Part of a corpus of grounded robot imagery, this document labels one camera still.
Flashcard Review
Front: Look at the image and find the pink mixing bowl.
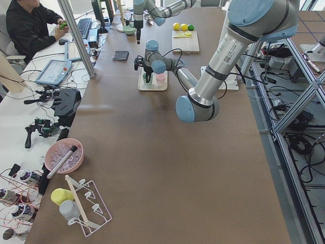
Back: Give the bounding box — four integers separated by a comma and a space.
45, 138, 84, 174

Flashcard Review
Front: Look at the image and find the black monitor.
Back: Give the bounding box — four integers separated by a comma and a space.
91, 0, 114, 34

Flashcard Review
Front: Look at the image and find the white dish rack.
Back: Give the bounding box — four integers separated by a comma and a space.
65, 175, 113, 237

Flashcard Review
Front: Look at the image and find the grey folded cloth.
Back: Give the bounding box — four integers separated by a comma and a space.
113, 50, 129, 62

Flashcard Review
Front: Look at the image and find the wooden cup stand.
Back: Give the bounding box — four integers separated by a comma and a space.
114, 0, 128, 34

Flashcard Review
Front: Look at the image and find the seated person black hoodie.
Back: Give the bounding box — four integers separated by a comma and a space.
6, 0, 69, 64

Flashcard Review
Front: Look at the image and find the mint green cup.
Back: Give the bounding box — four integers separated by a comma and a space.
142, 73, 153, 89

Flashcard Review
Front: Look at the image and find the wooden cutting board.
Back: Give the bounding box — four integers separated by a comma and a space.
172, 30, 200, 53

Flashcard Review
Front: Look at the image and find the cream rabbit tray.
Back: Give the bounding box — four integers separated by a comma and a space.
138, 68, 168, 92

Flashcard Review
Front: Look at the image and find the black keyboard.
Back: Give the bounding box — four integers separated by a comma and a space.
77, 18, 92, 39

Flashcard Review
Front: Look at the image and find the pink cup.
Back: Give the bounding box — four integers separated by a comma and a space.
155, 73, 166, 87

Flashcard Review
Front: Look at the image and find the teach pendant tablet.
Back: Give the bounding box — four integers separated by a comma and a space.
35, 59, 72, 85

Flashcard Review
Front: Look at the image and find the green lime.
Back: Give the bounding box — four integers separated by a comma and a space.
188, 24, 194, 31

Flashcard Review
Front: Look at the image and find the whole yellow lemon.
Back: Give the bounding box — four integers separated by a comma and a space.
180, 23, 188, 31
173, 23, 180, 31

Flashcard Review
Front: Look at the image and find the grey cup on rack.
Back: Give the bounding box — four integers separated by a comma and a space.
59, 200, 80, 221

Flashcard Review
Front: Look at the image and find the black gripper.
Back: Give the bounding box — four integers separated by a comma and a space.
134, 19, 143, 44
134, 55, 152, 83

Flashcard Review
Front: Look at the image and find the metal pestle black tip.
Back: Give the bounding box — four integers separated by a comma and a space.
47, 145, 78, 179

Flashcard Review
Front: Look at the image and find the yellow cup on rack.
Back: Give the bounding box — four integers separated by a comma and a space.
51, 188, 74, 206

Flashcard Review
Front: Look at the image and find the mint green bowl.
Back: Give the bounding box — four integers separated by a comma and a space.
122, 25, 137, 35

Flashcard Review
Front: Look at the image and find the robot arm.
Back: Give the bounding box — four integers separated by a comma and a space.
133, 0, 196, 44
134, 0, 300, 123

